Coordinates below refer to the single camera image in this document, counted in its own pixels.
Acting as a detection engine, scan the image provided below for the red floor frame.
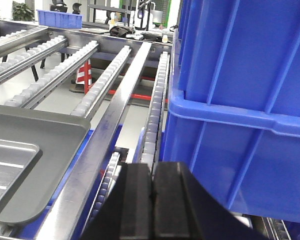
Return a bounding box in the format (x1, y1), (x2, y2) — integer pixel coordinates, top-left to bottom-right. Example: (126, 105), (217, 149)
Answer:
(107, 75), (155, 106)

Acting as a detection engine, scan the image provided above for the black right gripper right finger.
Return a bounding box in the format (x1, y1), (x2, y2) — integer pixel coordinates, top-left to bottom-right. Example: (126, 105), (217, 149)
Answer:
(153, 162), (265, 240)

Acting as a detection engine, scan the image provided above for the small blue bin background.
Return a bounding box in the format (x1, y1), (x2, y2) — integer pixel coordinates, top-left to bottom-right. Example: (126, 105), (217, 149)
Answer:
(37, 9), (83, 29)

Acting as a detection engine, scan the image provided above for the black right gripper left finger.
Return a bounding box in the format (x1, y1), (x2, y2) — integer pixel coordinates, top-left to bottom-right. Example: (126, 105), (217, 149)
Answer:
(80, 163), (152, 240)

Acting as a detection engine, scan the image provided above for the metal roller rack frame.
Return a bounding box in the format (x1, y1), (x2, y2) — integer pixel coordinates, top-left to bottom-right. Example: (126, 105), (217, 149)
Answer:
(0, 21), (175, 240)

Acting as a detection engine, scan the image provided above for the upper stacked blue crate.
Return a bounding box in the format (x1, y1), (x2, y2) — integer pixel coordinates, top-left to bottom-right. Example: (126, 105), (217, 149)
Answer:
(177, 0), (300, 117)

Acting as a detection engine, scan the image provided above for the black bag on table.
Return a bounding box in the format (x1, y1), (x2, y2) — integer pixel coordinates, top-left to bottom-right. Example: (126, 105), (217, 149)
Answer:
(109, 25), (135, 38)

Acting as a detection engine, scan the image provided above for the green potted plant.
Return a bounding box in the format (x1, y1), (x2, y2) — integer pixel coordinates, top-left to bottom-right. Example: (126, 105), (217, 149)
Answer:
(12, 1), (35, 22)

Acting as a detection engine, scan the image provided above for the large blue plastic crate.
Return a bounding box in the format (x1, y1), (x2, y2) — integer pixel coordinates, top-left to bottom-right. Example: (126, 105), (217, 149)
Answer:
(163, 89), (300, 223)

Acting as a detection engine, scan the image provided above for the red white striped cone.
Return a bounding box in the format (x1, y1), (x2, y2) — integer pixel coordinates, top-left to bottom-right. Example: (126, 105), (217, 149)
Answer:
(69, 59), (93, 94)

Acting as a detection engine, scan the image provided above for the silver metal tray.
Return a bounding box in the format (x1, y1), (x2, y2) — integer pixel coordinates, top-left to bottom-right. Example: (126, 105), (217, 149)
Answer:
(0, 105), (91, 226)

